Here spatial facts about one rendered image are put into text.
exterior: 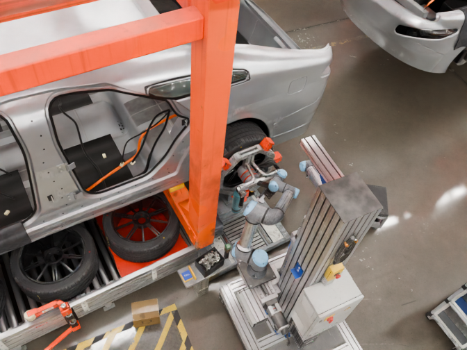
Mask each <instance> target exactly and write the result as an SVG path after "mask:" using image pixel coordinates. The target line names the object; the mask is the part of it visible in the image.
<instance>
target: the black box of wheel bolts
mask: <svg viewBox="0 0 467 350"><path fill-rule="evenodd" d="M224 260H225V259H224V257H223V256H222V255H221V254H220V252H219V251H218V250H217V249H216V248H215V247H213V248H212V249H210V250H209V251H207V252H206V253H204V254H203V255H201V256H200V257H198V258H197V259H195V266H196V268H197V269H198V270H199V272H200V273H201V274H202V276H203V277H204V278H206V277H207V276H209V275H210V274H212V273H213V272H214V271H216V270H217V269H219V268H220V267H221V266H223V265H224Z"/></svg>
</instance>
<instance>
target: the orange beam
mask: <svg viewBox="0 0 467 350"><path fill-rule="evenodd" d="M203 37H204V16H203V15H202V14H201V13H200V11H198V9H197V8H196V7H195V6H190V7H187V8H182V9H178V10H173V11H170V12H165V13H162V14H159V15H154V16H151V17H146V18H143V19H138V20H135V21H132V22H127V23H124V24H119V25H116V26H111V27H108V28H103V29H99V30H96V31H92V32H89V33H84V34H80V35H75V36H72V37H67V38H64V39H61V40H56V41H53V42H48V43H45V44H40V45H37V46H34V47H29V48H25V49H20V50H17V51H13V52H10V53H5V54H1V55H0V97H2V96H5V95H8V94H12V93H15V92H19V91H22V90H27V89H29V88H34V87H37V86H39V85H44V84H47V83H51V82H54V81H58V80H61V79H64V78H68V77H71V76H76V75H78V74H82V73H86V72H90V71H92V70H96V69H100V68H102V67H107V66H110V65H114V64H117V63H121V62H124V61H127V60H131V59H134V58H138V57H141V56H146V55H148V54H151V53H156V52H158V51H162V50H166V49H170V48H172V47H177V46H180V45H182V44H187V43H190V42H194V41H197V40H201V39H203Z"/></svg>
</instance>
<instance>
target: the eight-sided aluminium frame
mask: <svg viewBox="0 0 467 350"><path fill-rule="evenodd" d="M247 152H249V153H247ZM258 153H262V154H264V155H266V158H267V157H271V158H272V159H273V160H274V159H275V154H274V152H273V151H272V150H271V149H270V150H269V151H264V149H263V147H262V146H261V145H260V144H256V145H255V146H253V147H250V148H248V149H245V150H242V151H239V152H237V153H235V154H234V155H232V157H231V158H230V159H229V162H230V163H231V166H230V168H228V170H227V171H225V170H223V169H222V171H221V178H220V191H219V193H220V194H227V195H231V196H233V195H234V191H235V190H236V187H237V186H238V185H237V186H235V187H225V186H223V183H224V177H225V176H226V175H227V174H228V173H229V172H230V171H231V170H232V169H233V168H234V167H235V166H236V165H237V164H238V163H239V162H240V161H241V160H244V159H246V158H249V157H251V156H253V155H256V154H258ZM271 169H272V166H271V167H263V169H262V170H261V171H263V172H265V173H270V171H271ZM242 184H244V183H242ZM242 184H240V185H242Z"/></svg>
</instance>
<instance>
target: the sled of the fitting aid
mask: <svg viewBox="0 0 467 350"><path fill-rule="evenodd" d="M246 207H247V206H245V207H244V208H241V211H240V212H239V213H233V212H232V213H230V214H228V215H225V216H224V217H221V218H220V220H221V221H222V223H223V224H224V223H227V222H229V221H231V220H233V219H235V218H237V217H240V216H242V215H243V213H244V211H245V209H246Z"/></svg>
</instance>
